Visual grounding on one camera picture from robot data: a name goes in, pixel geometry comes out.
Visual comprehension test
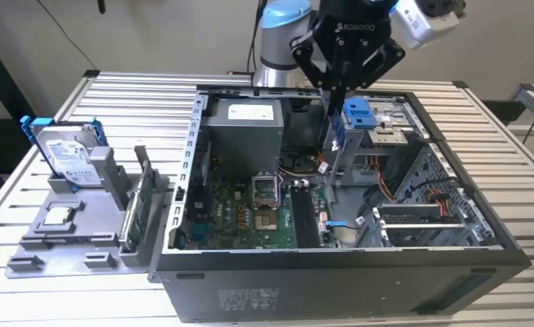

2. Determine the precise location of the grey power supply unit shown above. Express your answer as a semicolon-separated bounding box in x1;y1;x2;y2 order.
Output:
202;97;284;178

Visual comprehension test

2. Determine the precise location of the CPU socket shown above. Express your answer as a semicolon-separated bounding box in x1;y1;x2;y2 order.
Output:
254;210;280;233

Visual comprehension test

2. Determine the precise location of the metal disk bay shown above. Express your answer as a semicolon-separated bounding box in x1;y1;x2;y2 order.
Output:
356;202;496;249

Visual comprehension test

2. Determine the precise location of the red yellow wire bundle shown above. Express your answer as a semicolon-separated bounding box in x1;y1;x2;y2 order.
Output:
424;189;453;219

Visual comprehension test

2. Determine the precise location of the round fan housing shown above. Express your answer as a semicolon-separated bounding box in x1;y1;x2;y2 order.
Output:
279;148;321;176

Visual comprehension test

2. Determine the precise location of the black RAM slot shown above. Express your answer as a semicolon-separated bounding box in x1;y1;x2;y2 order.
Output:
300;186;316;248
291;186;304;248
296;186;311;248
304;186;323;248

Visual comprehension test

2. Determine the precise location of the metal drive cage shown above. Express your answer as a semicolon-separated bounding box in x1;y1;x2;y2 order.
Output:
324;91;428;187

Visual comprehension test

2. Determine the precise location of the hard disk in blue carrier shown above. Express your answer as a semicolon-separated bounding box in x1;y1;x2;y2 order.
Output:
19;115;110;193

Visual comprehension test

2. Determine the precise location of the blue plastic latch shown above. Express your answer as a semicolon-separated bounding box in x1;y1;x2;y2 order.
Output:
343;97;376;129

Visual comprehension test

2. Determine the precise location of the metal socket cover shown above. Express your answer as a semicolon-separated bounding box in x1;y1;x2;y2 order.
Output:
252;172;282;209

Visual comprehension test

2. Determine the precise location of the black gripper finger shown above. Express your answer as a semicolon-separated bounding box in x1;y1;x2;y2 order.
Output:
292;31;345;93
341;36;408;93

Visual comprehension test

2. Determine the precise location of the grey parts rack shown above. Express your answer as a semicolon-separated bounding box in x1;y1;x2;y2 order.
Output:
4;144;171;279

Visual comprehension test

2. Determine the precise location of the orange wire bundle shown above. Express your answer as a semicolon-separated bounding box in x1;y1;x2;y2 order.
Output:
364;155;399;205

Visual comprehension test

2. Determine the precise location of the green motherboard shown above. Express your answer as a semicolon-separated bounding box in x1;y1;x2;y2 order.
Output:
203;176;341;251

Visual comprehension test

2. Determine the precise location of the thin black cable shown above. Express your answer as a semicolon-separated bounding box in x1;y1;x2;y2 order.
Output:
247;0;268;74

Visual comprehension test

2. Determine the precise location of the silver CPU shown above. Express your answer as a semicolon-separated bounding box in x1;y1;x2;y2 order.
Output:
42;206;76;226

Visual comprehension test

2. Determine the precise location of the black PC case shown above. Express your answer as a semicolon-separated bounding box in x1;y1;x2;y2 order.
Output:
147;84;533;324

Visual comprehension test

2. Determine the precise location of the thin metal locking lever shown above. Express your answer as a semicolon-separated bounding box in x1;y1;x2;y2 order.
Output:
276;170;293;205

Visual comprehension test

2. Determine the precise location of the blue plug black wire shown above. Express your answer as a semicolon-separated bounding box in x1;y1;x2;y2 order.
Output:
324;217;368;230

